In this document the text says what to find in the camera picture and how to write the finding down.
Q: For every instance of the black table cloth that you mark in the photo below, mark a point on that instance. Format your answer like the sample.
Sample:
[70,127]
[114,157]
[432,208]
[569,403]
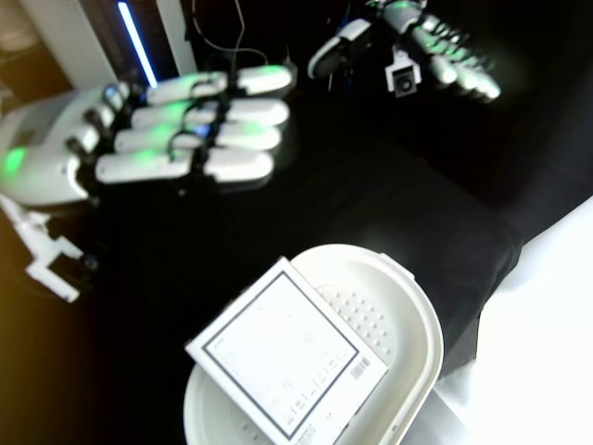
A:
[370,194]

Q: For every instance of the white column with blue light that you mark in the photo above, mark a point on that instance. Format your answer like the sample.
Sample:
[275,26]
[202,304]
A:
[83,46]

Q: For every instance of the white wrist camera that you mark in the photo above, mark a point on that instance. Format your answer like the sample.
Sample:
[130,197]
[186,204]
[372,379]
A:
[404,76]

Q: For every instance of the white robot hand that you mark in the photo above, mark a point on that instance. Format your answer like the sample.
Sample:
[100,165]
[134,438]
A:
[153,139]
[445,51]

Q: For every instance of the white oval studded tray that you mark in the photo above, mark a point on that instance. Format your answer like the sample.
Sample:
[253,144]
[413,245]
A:
[407,315]

